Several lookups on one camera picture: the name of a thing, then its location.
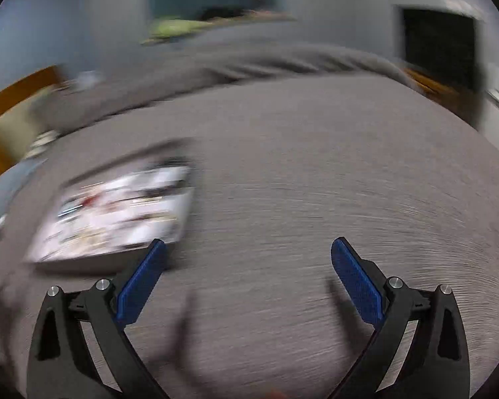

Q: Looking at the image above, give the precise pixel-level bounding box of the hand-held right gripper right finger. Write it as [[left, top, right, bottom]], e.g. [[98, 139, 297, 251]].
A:
[[328, 237, 470, 399]]

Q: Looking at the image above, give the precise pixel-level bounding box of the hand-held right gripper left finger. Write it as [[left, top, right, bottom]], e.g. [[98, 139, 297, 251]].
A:
[[26, 239, 167, 399]]

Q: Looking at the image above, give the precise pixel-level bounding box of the grey cardboard tray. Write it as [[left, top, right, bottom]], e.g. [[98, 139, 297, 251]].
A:
[[24, 165, 196, 275]]

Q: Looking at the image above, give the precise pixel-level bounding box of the grey knit bed blanket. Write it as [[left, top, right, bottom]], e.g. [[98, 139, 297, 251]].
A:
[[0, 75, 499, 399]]

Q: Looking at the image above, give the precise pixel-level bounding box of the light blue cloth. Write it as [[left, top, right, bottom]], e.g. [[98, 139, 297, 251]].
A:
[[0, 158, 46, 233]]

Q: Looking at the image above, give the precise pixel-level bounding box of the striped pillow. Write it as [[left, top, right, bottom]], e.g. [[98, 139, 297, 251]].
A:
[[25, 130, 61, 159]]

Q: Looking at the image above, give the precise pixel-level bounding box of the green pillow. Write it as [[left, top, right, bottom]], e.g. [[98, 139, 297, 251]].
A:
[[0, 85, 63, 163]]

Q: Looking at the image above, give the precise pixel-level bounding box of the wooden television stand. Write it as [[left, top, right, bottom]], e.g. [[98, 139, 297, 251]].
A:
[[403, 68, 475, 113]]

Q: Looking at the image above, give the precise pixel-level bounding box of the wooden headboard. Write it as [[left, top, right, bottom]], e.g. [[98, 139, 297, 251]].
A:
[[0, 64, 67, 192]]

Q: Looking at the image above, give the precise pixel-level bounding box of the grey duvet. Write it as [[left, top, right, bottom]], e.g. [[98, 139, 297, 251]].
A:
[[29, 21, 420, 134]]

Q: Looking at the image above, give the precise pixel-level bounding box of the green cloth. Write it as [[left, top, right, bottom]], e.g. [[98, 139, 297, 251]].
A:
[[147, 17, 209, 38]]

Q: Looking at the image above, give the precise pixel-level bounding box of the black television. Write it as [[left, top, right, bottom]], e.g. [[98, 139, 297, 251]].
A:
[[393, 4, 489, 92]]

